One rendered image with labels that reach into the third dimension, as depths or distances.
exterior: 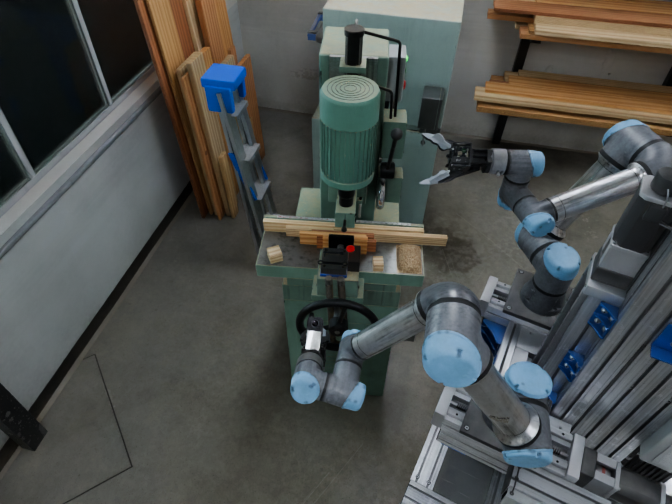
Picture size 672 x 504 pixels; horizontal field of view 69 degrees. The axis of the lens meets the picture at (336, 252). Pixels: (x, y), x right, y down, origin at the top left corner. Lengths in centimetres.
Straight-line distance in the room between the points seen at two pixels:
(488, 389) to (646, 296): 43
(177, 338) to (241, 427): 63
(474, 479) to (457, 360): 120
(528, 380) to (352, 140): 82
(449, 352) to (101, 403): 198
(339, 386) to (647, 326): 76
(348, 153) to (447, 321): 67
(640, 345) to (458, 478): 100
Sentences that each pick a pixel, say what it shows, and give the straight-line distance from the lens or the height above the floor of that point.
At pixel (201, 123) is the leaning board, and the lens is 295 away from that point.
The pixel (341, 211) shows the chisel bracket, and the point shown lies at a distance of 168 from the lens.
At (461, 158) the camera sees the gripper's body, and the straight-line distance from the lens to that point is 145.
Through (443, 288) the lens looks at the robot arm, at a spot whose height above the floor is 137.
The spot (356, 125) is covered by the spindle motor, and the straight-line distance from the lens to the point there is 143.
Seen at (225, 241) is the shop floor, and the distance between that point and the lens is 315.
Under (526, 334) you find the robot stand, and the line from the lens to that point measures 190.
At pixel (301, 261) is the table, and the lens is 175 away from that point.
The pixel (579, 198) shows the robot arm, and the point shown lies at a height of 131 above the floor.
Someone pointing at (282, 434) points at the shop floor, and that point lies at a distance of 239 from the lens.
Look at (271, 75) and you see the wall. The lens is 423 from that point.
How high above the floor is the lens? 219
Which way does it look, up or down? 46 degrees down
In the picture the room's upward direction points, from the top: 1 degrees clockwise
